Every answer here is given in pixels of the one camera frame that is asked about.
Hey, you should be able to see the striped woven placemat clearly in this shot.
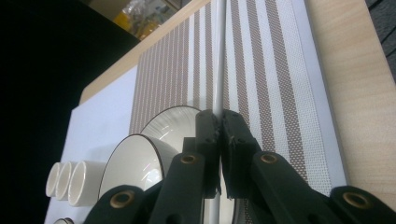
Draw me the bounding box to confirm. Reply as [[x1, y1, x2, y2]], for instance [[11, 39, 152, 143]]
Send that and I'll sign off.
[[128, 0, 333, 224]]

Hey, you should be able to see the clear plastic bag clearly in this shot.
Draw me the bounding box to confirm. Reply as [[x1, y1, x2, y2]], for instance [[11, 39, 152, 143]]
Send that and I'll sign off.
[[122, 0, 180, 20]]

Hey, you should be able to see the beige wooden desk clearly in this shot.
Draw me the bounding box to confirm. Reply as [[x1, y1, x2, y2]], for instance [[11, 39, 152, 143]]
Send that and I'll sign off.
[[83, 0, 134, 20]]

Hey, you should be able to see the single white chopstick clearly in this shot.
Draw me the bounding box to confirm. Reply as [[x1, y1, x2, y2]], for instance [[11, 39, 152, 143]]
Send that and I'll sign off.
[[204, 0, 227, 224]]

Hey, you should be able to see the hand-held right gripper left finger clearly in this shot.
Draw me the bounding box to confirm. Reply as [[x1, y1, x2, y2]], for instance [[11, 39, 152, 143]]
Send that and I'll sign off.
[[183, 109, 223, 199]]

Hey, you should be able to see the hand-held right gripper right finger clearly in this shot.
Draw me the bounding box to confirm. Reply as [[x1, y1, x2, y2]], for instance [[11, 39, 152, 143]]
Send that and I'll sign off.
[[220, 109, 262, 200]]

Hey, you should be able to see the white cup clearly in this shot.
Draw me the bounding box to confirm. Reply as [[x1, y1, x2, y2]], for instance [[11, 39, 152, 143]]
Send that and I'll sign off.
[[67, 160, 107, 208], [55, 161, 78, 202], [45, 161, 63, 198]]

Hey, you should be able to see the green yellow plastic bag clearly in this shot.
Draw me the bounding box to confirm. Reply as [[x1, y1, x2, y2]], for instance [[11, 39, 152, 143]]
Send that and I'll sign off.
[[112, 6, 171, 41]]

